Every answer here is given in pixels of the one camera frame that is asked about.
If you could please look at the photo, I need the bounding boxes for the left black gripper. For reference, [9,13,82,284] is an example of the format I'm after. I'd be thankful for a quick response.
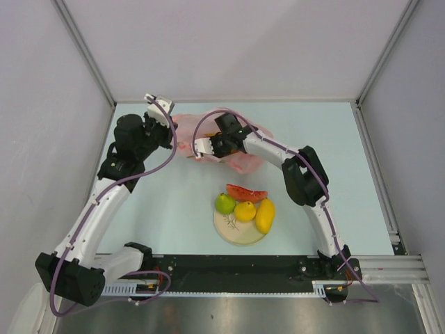
[136,111,177,160]

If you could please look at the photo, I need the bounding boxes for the pink plastic bag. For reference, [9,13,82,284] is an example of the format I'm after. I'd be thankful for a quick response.
[173,108,273,174]

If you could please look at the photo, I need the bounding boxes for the red watermelon slice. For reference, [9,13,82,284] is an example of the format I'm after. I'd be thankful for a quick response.
[226,184,268,204]

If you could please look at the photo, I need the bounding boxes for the green fake pear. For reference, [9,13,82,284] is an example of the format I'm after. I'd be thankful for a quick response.
[215,193,236,215]

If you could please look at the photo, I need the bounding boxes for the yellow fake lemon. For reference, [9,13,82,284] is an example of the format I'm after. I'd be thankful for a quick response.
[234,201,257,223]

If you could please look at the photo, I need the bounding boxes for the yellow fake mango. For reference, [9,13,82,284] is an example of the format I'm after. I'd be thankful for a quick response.
[255,198,275,234]

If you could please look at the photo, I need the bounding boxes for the round cream plate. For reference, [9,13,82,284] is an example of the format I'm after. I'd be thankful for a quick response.
[213,209,266,246]

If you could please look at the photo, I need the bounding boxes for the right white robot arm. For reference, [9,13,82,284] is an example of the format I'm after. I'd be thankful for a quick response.
[208,109,350,279]

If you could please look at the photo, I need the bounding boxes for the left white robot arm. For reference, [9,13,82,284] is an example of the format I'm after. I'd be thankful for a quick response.
[35,112,176,306]

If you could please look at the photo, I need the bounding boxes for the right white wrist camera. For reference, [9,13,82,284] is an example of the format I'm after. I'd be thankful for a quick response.
[193,138,218,160]

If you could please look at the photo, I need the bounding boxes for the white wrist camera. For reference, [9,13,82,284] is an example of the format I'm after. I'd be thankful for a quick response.
[193,138,218,160]
[144,94,175,128]

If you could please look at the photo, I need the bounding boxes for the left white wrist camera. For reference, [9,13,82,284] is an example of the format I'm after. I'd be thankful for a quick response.
[144,94,175,128]

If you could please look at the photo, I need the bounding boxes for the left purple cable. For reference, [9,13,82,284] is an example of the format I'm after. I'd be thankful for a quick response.
[50,94,180,317]

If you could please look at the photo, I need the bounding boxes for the purple cable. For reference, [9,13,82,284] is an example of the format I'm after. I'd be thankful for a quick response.
[192,109,382,304]
[50,94,180,317]

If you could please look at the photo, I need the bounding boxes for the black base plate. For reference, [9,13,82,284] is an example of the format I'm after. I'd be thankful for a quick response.
[139,255,362,301]

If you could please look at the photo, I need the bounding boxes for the white slotted cable duct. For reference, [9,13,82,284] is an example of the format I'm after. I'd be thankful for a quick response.
[102,282,326,299]

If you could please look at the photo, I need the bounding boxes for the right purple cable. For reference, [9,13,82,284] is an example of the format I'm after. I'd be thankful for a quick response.
[192,109,382,304]

